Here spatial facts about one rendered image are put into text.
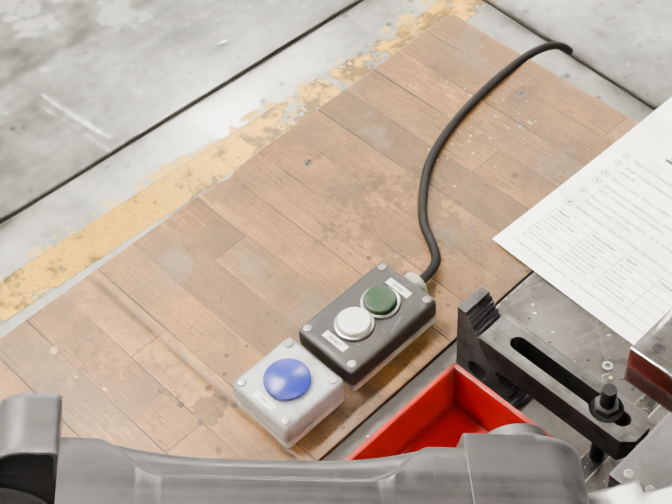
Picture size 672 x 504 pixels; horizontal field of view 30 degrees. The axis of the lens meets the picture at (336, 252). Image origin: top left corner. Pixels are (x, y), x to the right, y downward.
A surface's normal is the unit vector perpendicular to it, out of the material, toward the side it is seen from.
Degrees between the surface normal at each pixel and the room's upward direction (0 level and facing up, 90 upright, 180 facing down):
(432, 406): 90
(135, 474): 14
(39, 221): 0
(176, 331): 0
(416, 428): 90
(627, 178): 1
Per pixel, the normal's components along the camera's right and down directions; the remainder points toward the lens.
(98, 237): -0.06, -0.63
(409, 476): 0.18, -0.64
